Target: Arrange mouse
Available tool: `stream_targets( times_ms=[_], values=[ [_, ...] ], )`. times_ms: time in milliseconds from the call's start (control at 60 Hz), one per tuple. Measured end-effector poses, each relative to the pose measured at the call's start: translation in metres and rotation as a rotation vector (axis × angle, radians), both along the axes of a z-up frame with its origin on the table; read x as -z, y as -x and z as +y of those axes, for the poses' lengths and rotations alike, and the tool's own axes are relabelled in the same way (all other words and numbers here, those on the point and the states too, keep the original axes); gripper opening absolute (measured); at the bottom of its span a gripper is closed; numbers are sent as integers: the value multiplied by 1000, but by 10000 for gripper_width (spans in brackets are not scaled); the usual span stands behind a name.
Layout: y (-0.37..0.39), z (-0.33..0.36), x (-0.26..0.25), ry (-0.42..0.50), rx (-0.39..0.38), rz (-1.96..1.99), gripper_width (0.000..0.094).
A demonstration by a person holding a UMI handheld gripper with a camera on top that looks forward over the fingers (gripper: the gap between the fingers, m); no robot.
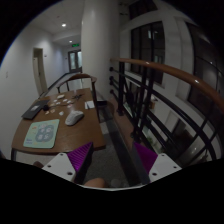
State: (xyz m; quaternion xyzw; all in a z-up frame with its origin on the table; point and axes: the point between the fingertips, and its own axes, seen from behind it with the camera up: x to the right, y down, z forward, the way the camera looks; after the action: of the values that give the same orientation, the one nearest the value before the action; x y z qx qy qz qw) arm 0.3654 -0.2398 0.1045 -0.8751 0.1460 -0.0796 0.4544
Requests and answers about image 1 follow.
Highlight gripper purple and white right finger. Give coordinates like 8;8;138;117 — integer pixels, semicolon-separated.
133;142;181;183

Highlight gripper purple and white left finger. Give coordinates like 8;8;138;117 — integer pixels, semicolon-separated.
43;142;94;184

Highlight light green mouse pad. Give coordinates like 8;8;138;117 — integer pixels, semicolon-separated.
23;119;60;149

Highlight white computer mouse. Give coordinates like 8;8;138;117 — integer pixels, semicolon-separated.
65;111;84;126

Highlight brown wooden desk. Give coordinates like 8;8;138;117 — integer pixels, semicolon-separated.
11;88;106;161

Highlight wooden topped black railing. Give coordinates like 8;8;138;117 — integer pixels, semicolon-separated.
109;58;224;167

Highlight white notepad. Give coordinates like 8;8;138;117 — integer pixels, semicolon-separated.
85;101;95;109

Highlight small black round object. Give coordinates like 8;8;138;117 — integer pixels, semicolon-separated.
43;105;49;111

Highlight black scissors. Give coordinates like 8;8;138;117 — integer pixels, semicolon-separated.
72;94;84;100

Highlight dark grey closed laptop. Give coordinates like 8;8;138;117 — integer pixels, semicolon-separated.
22;100;48;120

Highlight brown wooden chair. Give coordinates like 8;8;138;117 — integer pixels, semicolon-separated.
55;73;99;108

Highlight double glass door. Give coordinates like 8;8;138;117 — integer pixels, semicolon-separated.
68;50;82;72

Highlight white side door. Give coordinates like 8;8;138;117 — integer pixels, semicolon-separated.
33;48;48;95

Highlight green exit sign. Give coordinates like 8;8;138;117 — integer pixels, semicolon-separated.
72;43;80;47

